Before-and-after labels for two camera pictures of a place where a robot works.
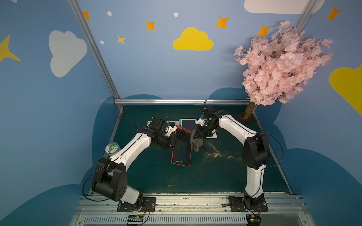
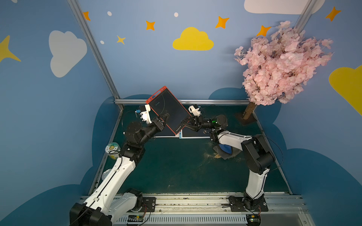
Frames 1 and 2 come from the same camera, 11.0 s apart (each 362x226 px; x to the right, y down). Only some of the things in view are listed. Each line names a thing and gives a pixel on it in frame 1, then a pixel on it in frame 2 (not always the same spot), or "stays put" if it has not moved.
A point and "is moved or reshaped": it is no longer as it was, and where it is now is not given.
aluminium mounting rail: x=192 y=209 stays put
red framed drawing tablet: x=181 y=155 → x=164 y=102
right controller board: x=253 y=219 stays put
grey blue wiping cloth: x=195 y=143 → x=226 y=151
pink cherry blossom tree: x=277 y=69 stays put
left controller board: x=135 y=219 stays put
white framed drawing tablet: x=173 y=123 is moved or reshaped
